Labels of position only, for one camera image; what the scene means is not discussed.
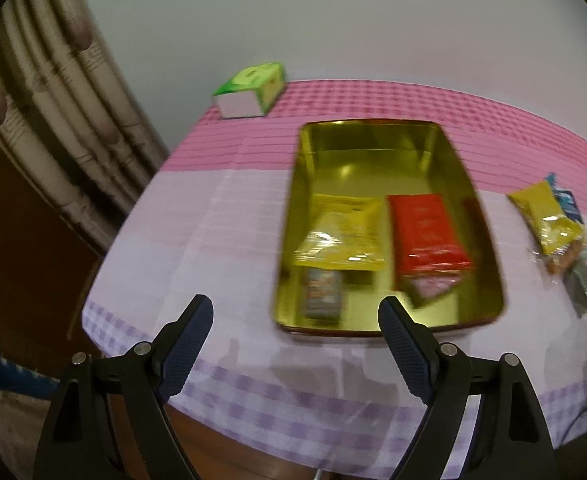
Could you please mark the yellow snack packet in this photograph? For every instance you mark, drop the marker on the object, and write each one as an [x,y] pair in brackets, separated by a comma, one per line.
[338,230]
[536,205]

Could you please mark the clear brown snack packet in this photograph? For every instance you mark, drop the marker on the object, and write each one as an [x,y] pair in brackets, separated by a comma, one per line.
[566,252]

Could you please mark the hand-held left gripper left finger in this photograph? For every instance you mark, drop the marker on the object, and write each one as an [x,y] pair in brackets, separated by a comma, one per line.
[188,350]

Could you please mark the green tissue box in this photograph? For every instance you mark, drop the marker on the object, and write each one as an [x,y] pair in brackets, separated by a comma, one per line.
[253,80]

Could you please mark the teal candy packet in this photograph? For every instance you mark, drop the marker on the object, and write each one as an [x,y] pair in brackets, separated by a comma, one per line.
[568,202]

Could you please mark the patterned curtain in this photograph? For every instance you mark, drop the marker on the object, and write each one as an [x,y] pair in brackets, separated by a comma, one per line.
[48,110]

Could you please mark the maroon tin box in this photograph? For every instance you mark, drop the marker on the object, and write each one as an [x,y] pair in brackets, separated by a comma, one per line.
[363,170]

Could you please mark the red snack packet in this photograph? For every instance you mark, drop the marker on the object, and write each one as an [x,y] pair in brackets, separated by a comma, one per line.
[423,230]

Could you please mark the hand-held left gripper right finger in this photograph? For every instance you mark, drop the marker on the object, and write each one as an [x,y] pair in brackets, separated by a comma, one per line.
[406,355]

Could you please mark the brown wooden furniture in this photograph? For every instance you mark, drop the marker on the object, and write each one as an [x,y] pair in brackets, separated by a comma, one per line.
[23,270]

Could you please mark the blue-edged white cloth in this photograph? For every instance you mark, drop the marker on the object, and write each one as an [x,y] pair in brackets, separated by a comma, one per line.
[13,375]

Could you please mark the small clear snack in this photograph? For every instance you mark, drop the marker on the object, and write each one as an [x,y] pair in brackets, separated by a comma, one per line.
[323,292]

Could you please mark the pink floral snack packet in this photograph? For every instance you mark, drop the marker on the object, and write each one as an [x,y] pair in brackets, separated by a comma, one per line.
[431,287]

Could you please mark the pink checked tablecloth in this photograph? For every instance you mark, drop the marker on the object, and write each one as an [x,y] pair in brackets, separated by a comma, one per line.
[213,220]

